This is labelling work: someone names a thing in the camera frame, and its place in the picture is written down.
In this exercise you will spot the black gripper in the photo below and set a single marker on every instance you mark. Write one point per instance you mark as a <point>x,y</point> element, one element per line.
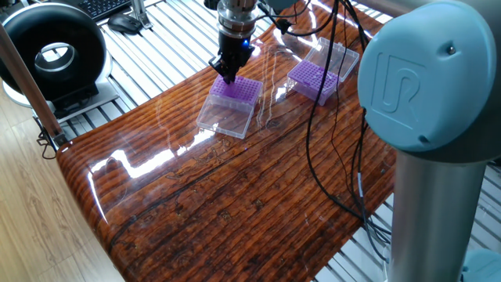
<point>235,45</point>

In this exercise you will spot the purple pipette tip holder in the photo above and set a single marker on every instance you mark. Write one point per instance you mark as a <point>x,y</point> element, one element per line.
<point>313,78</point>
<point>227,117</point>

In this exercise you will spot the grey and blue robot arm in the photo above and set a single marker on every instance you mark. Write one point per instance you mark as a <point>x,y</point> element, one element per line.
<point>438,117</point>

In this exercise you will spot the silver ribbed wrist flange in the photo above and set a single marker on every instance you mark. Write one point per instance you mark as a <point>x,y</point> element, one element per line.
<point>236,16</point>

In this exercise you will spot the black computer mouse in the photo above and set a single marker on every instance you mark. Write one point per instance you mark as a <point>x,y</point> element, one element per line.
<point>125,23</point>

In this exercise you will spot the glossy wood grain mat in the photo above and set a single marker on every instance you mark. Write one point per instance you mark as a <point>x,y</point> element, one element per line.
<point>235,196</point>

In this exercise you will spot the black computer keyboard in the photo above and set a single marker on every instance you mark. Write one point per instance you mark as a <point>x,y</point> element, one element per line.
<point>106,6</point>

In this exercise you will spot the brown wooden post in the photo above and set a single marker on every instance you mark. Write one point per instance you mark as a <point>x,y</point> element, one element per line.
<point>31,94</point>

